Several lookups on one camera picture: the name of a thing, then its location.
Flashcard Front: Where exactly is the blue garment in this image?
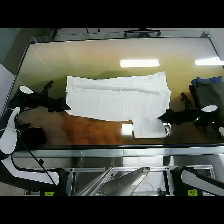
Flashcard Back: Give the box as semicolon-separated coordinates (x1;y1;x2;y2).
191;75;224;89

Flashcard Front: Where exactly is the dark grey garment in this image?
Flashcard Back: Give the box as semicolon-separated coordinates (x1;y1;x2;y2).
188;81;224;118

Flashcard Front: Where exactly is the black cable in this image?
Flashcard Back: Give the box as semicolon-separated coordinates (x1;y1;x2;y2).
17;130;58;188

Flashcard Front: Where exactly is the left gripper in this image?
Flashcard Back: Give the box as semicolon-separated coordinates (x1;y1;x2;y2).
49;99;72;113

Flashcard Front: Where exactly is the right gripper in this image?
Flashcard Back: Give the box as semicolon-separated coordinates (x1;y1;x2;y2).
158;110;179;125

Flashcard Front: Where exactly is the white shirt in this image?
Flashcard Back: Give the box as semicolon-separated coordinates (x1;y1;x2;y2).
64;70;173;140

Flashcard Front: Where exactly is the silver frame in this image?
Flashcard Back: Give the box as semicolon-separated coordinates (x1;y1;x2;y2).
0;145;224;197

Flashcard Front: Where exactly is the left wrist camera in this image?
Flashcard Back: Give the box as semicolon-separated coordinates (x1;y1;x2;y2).
41;79;55;94

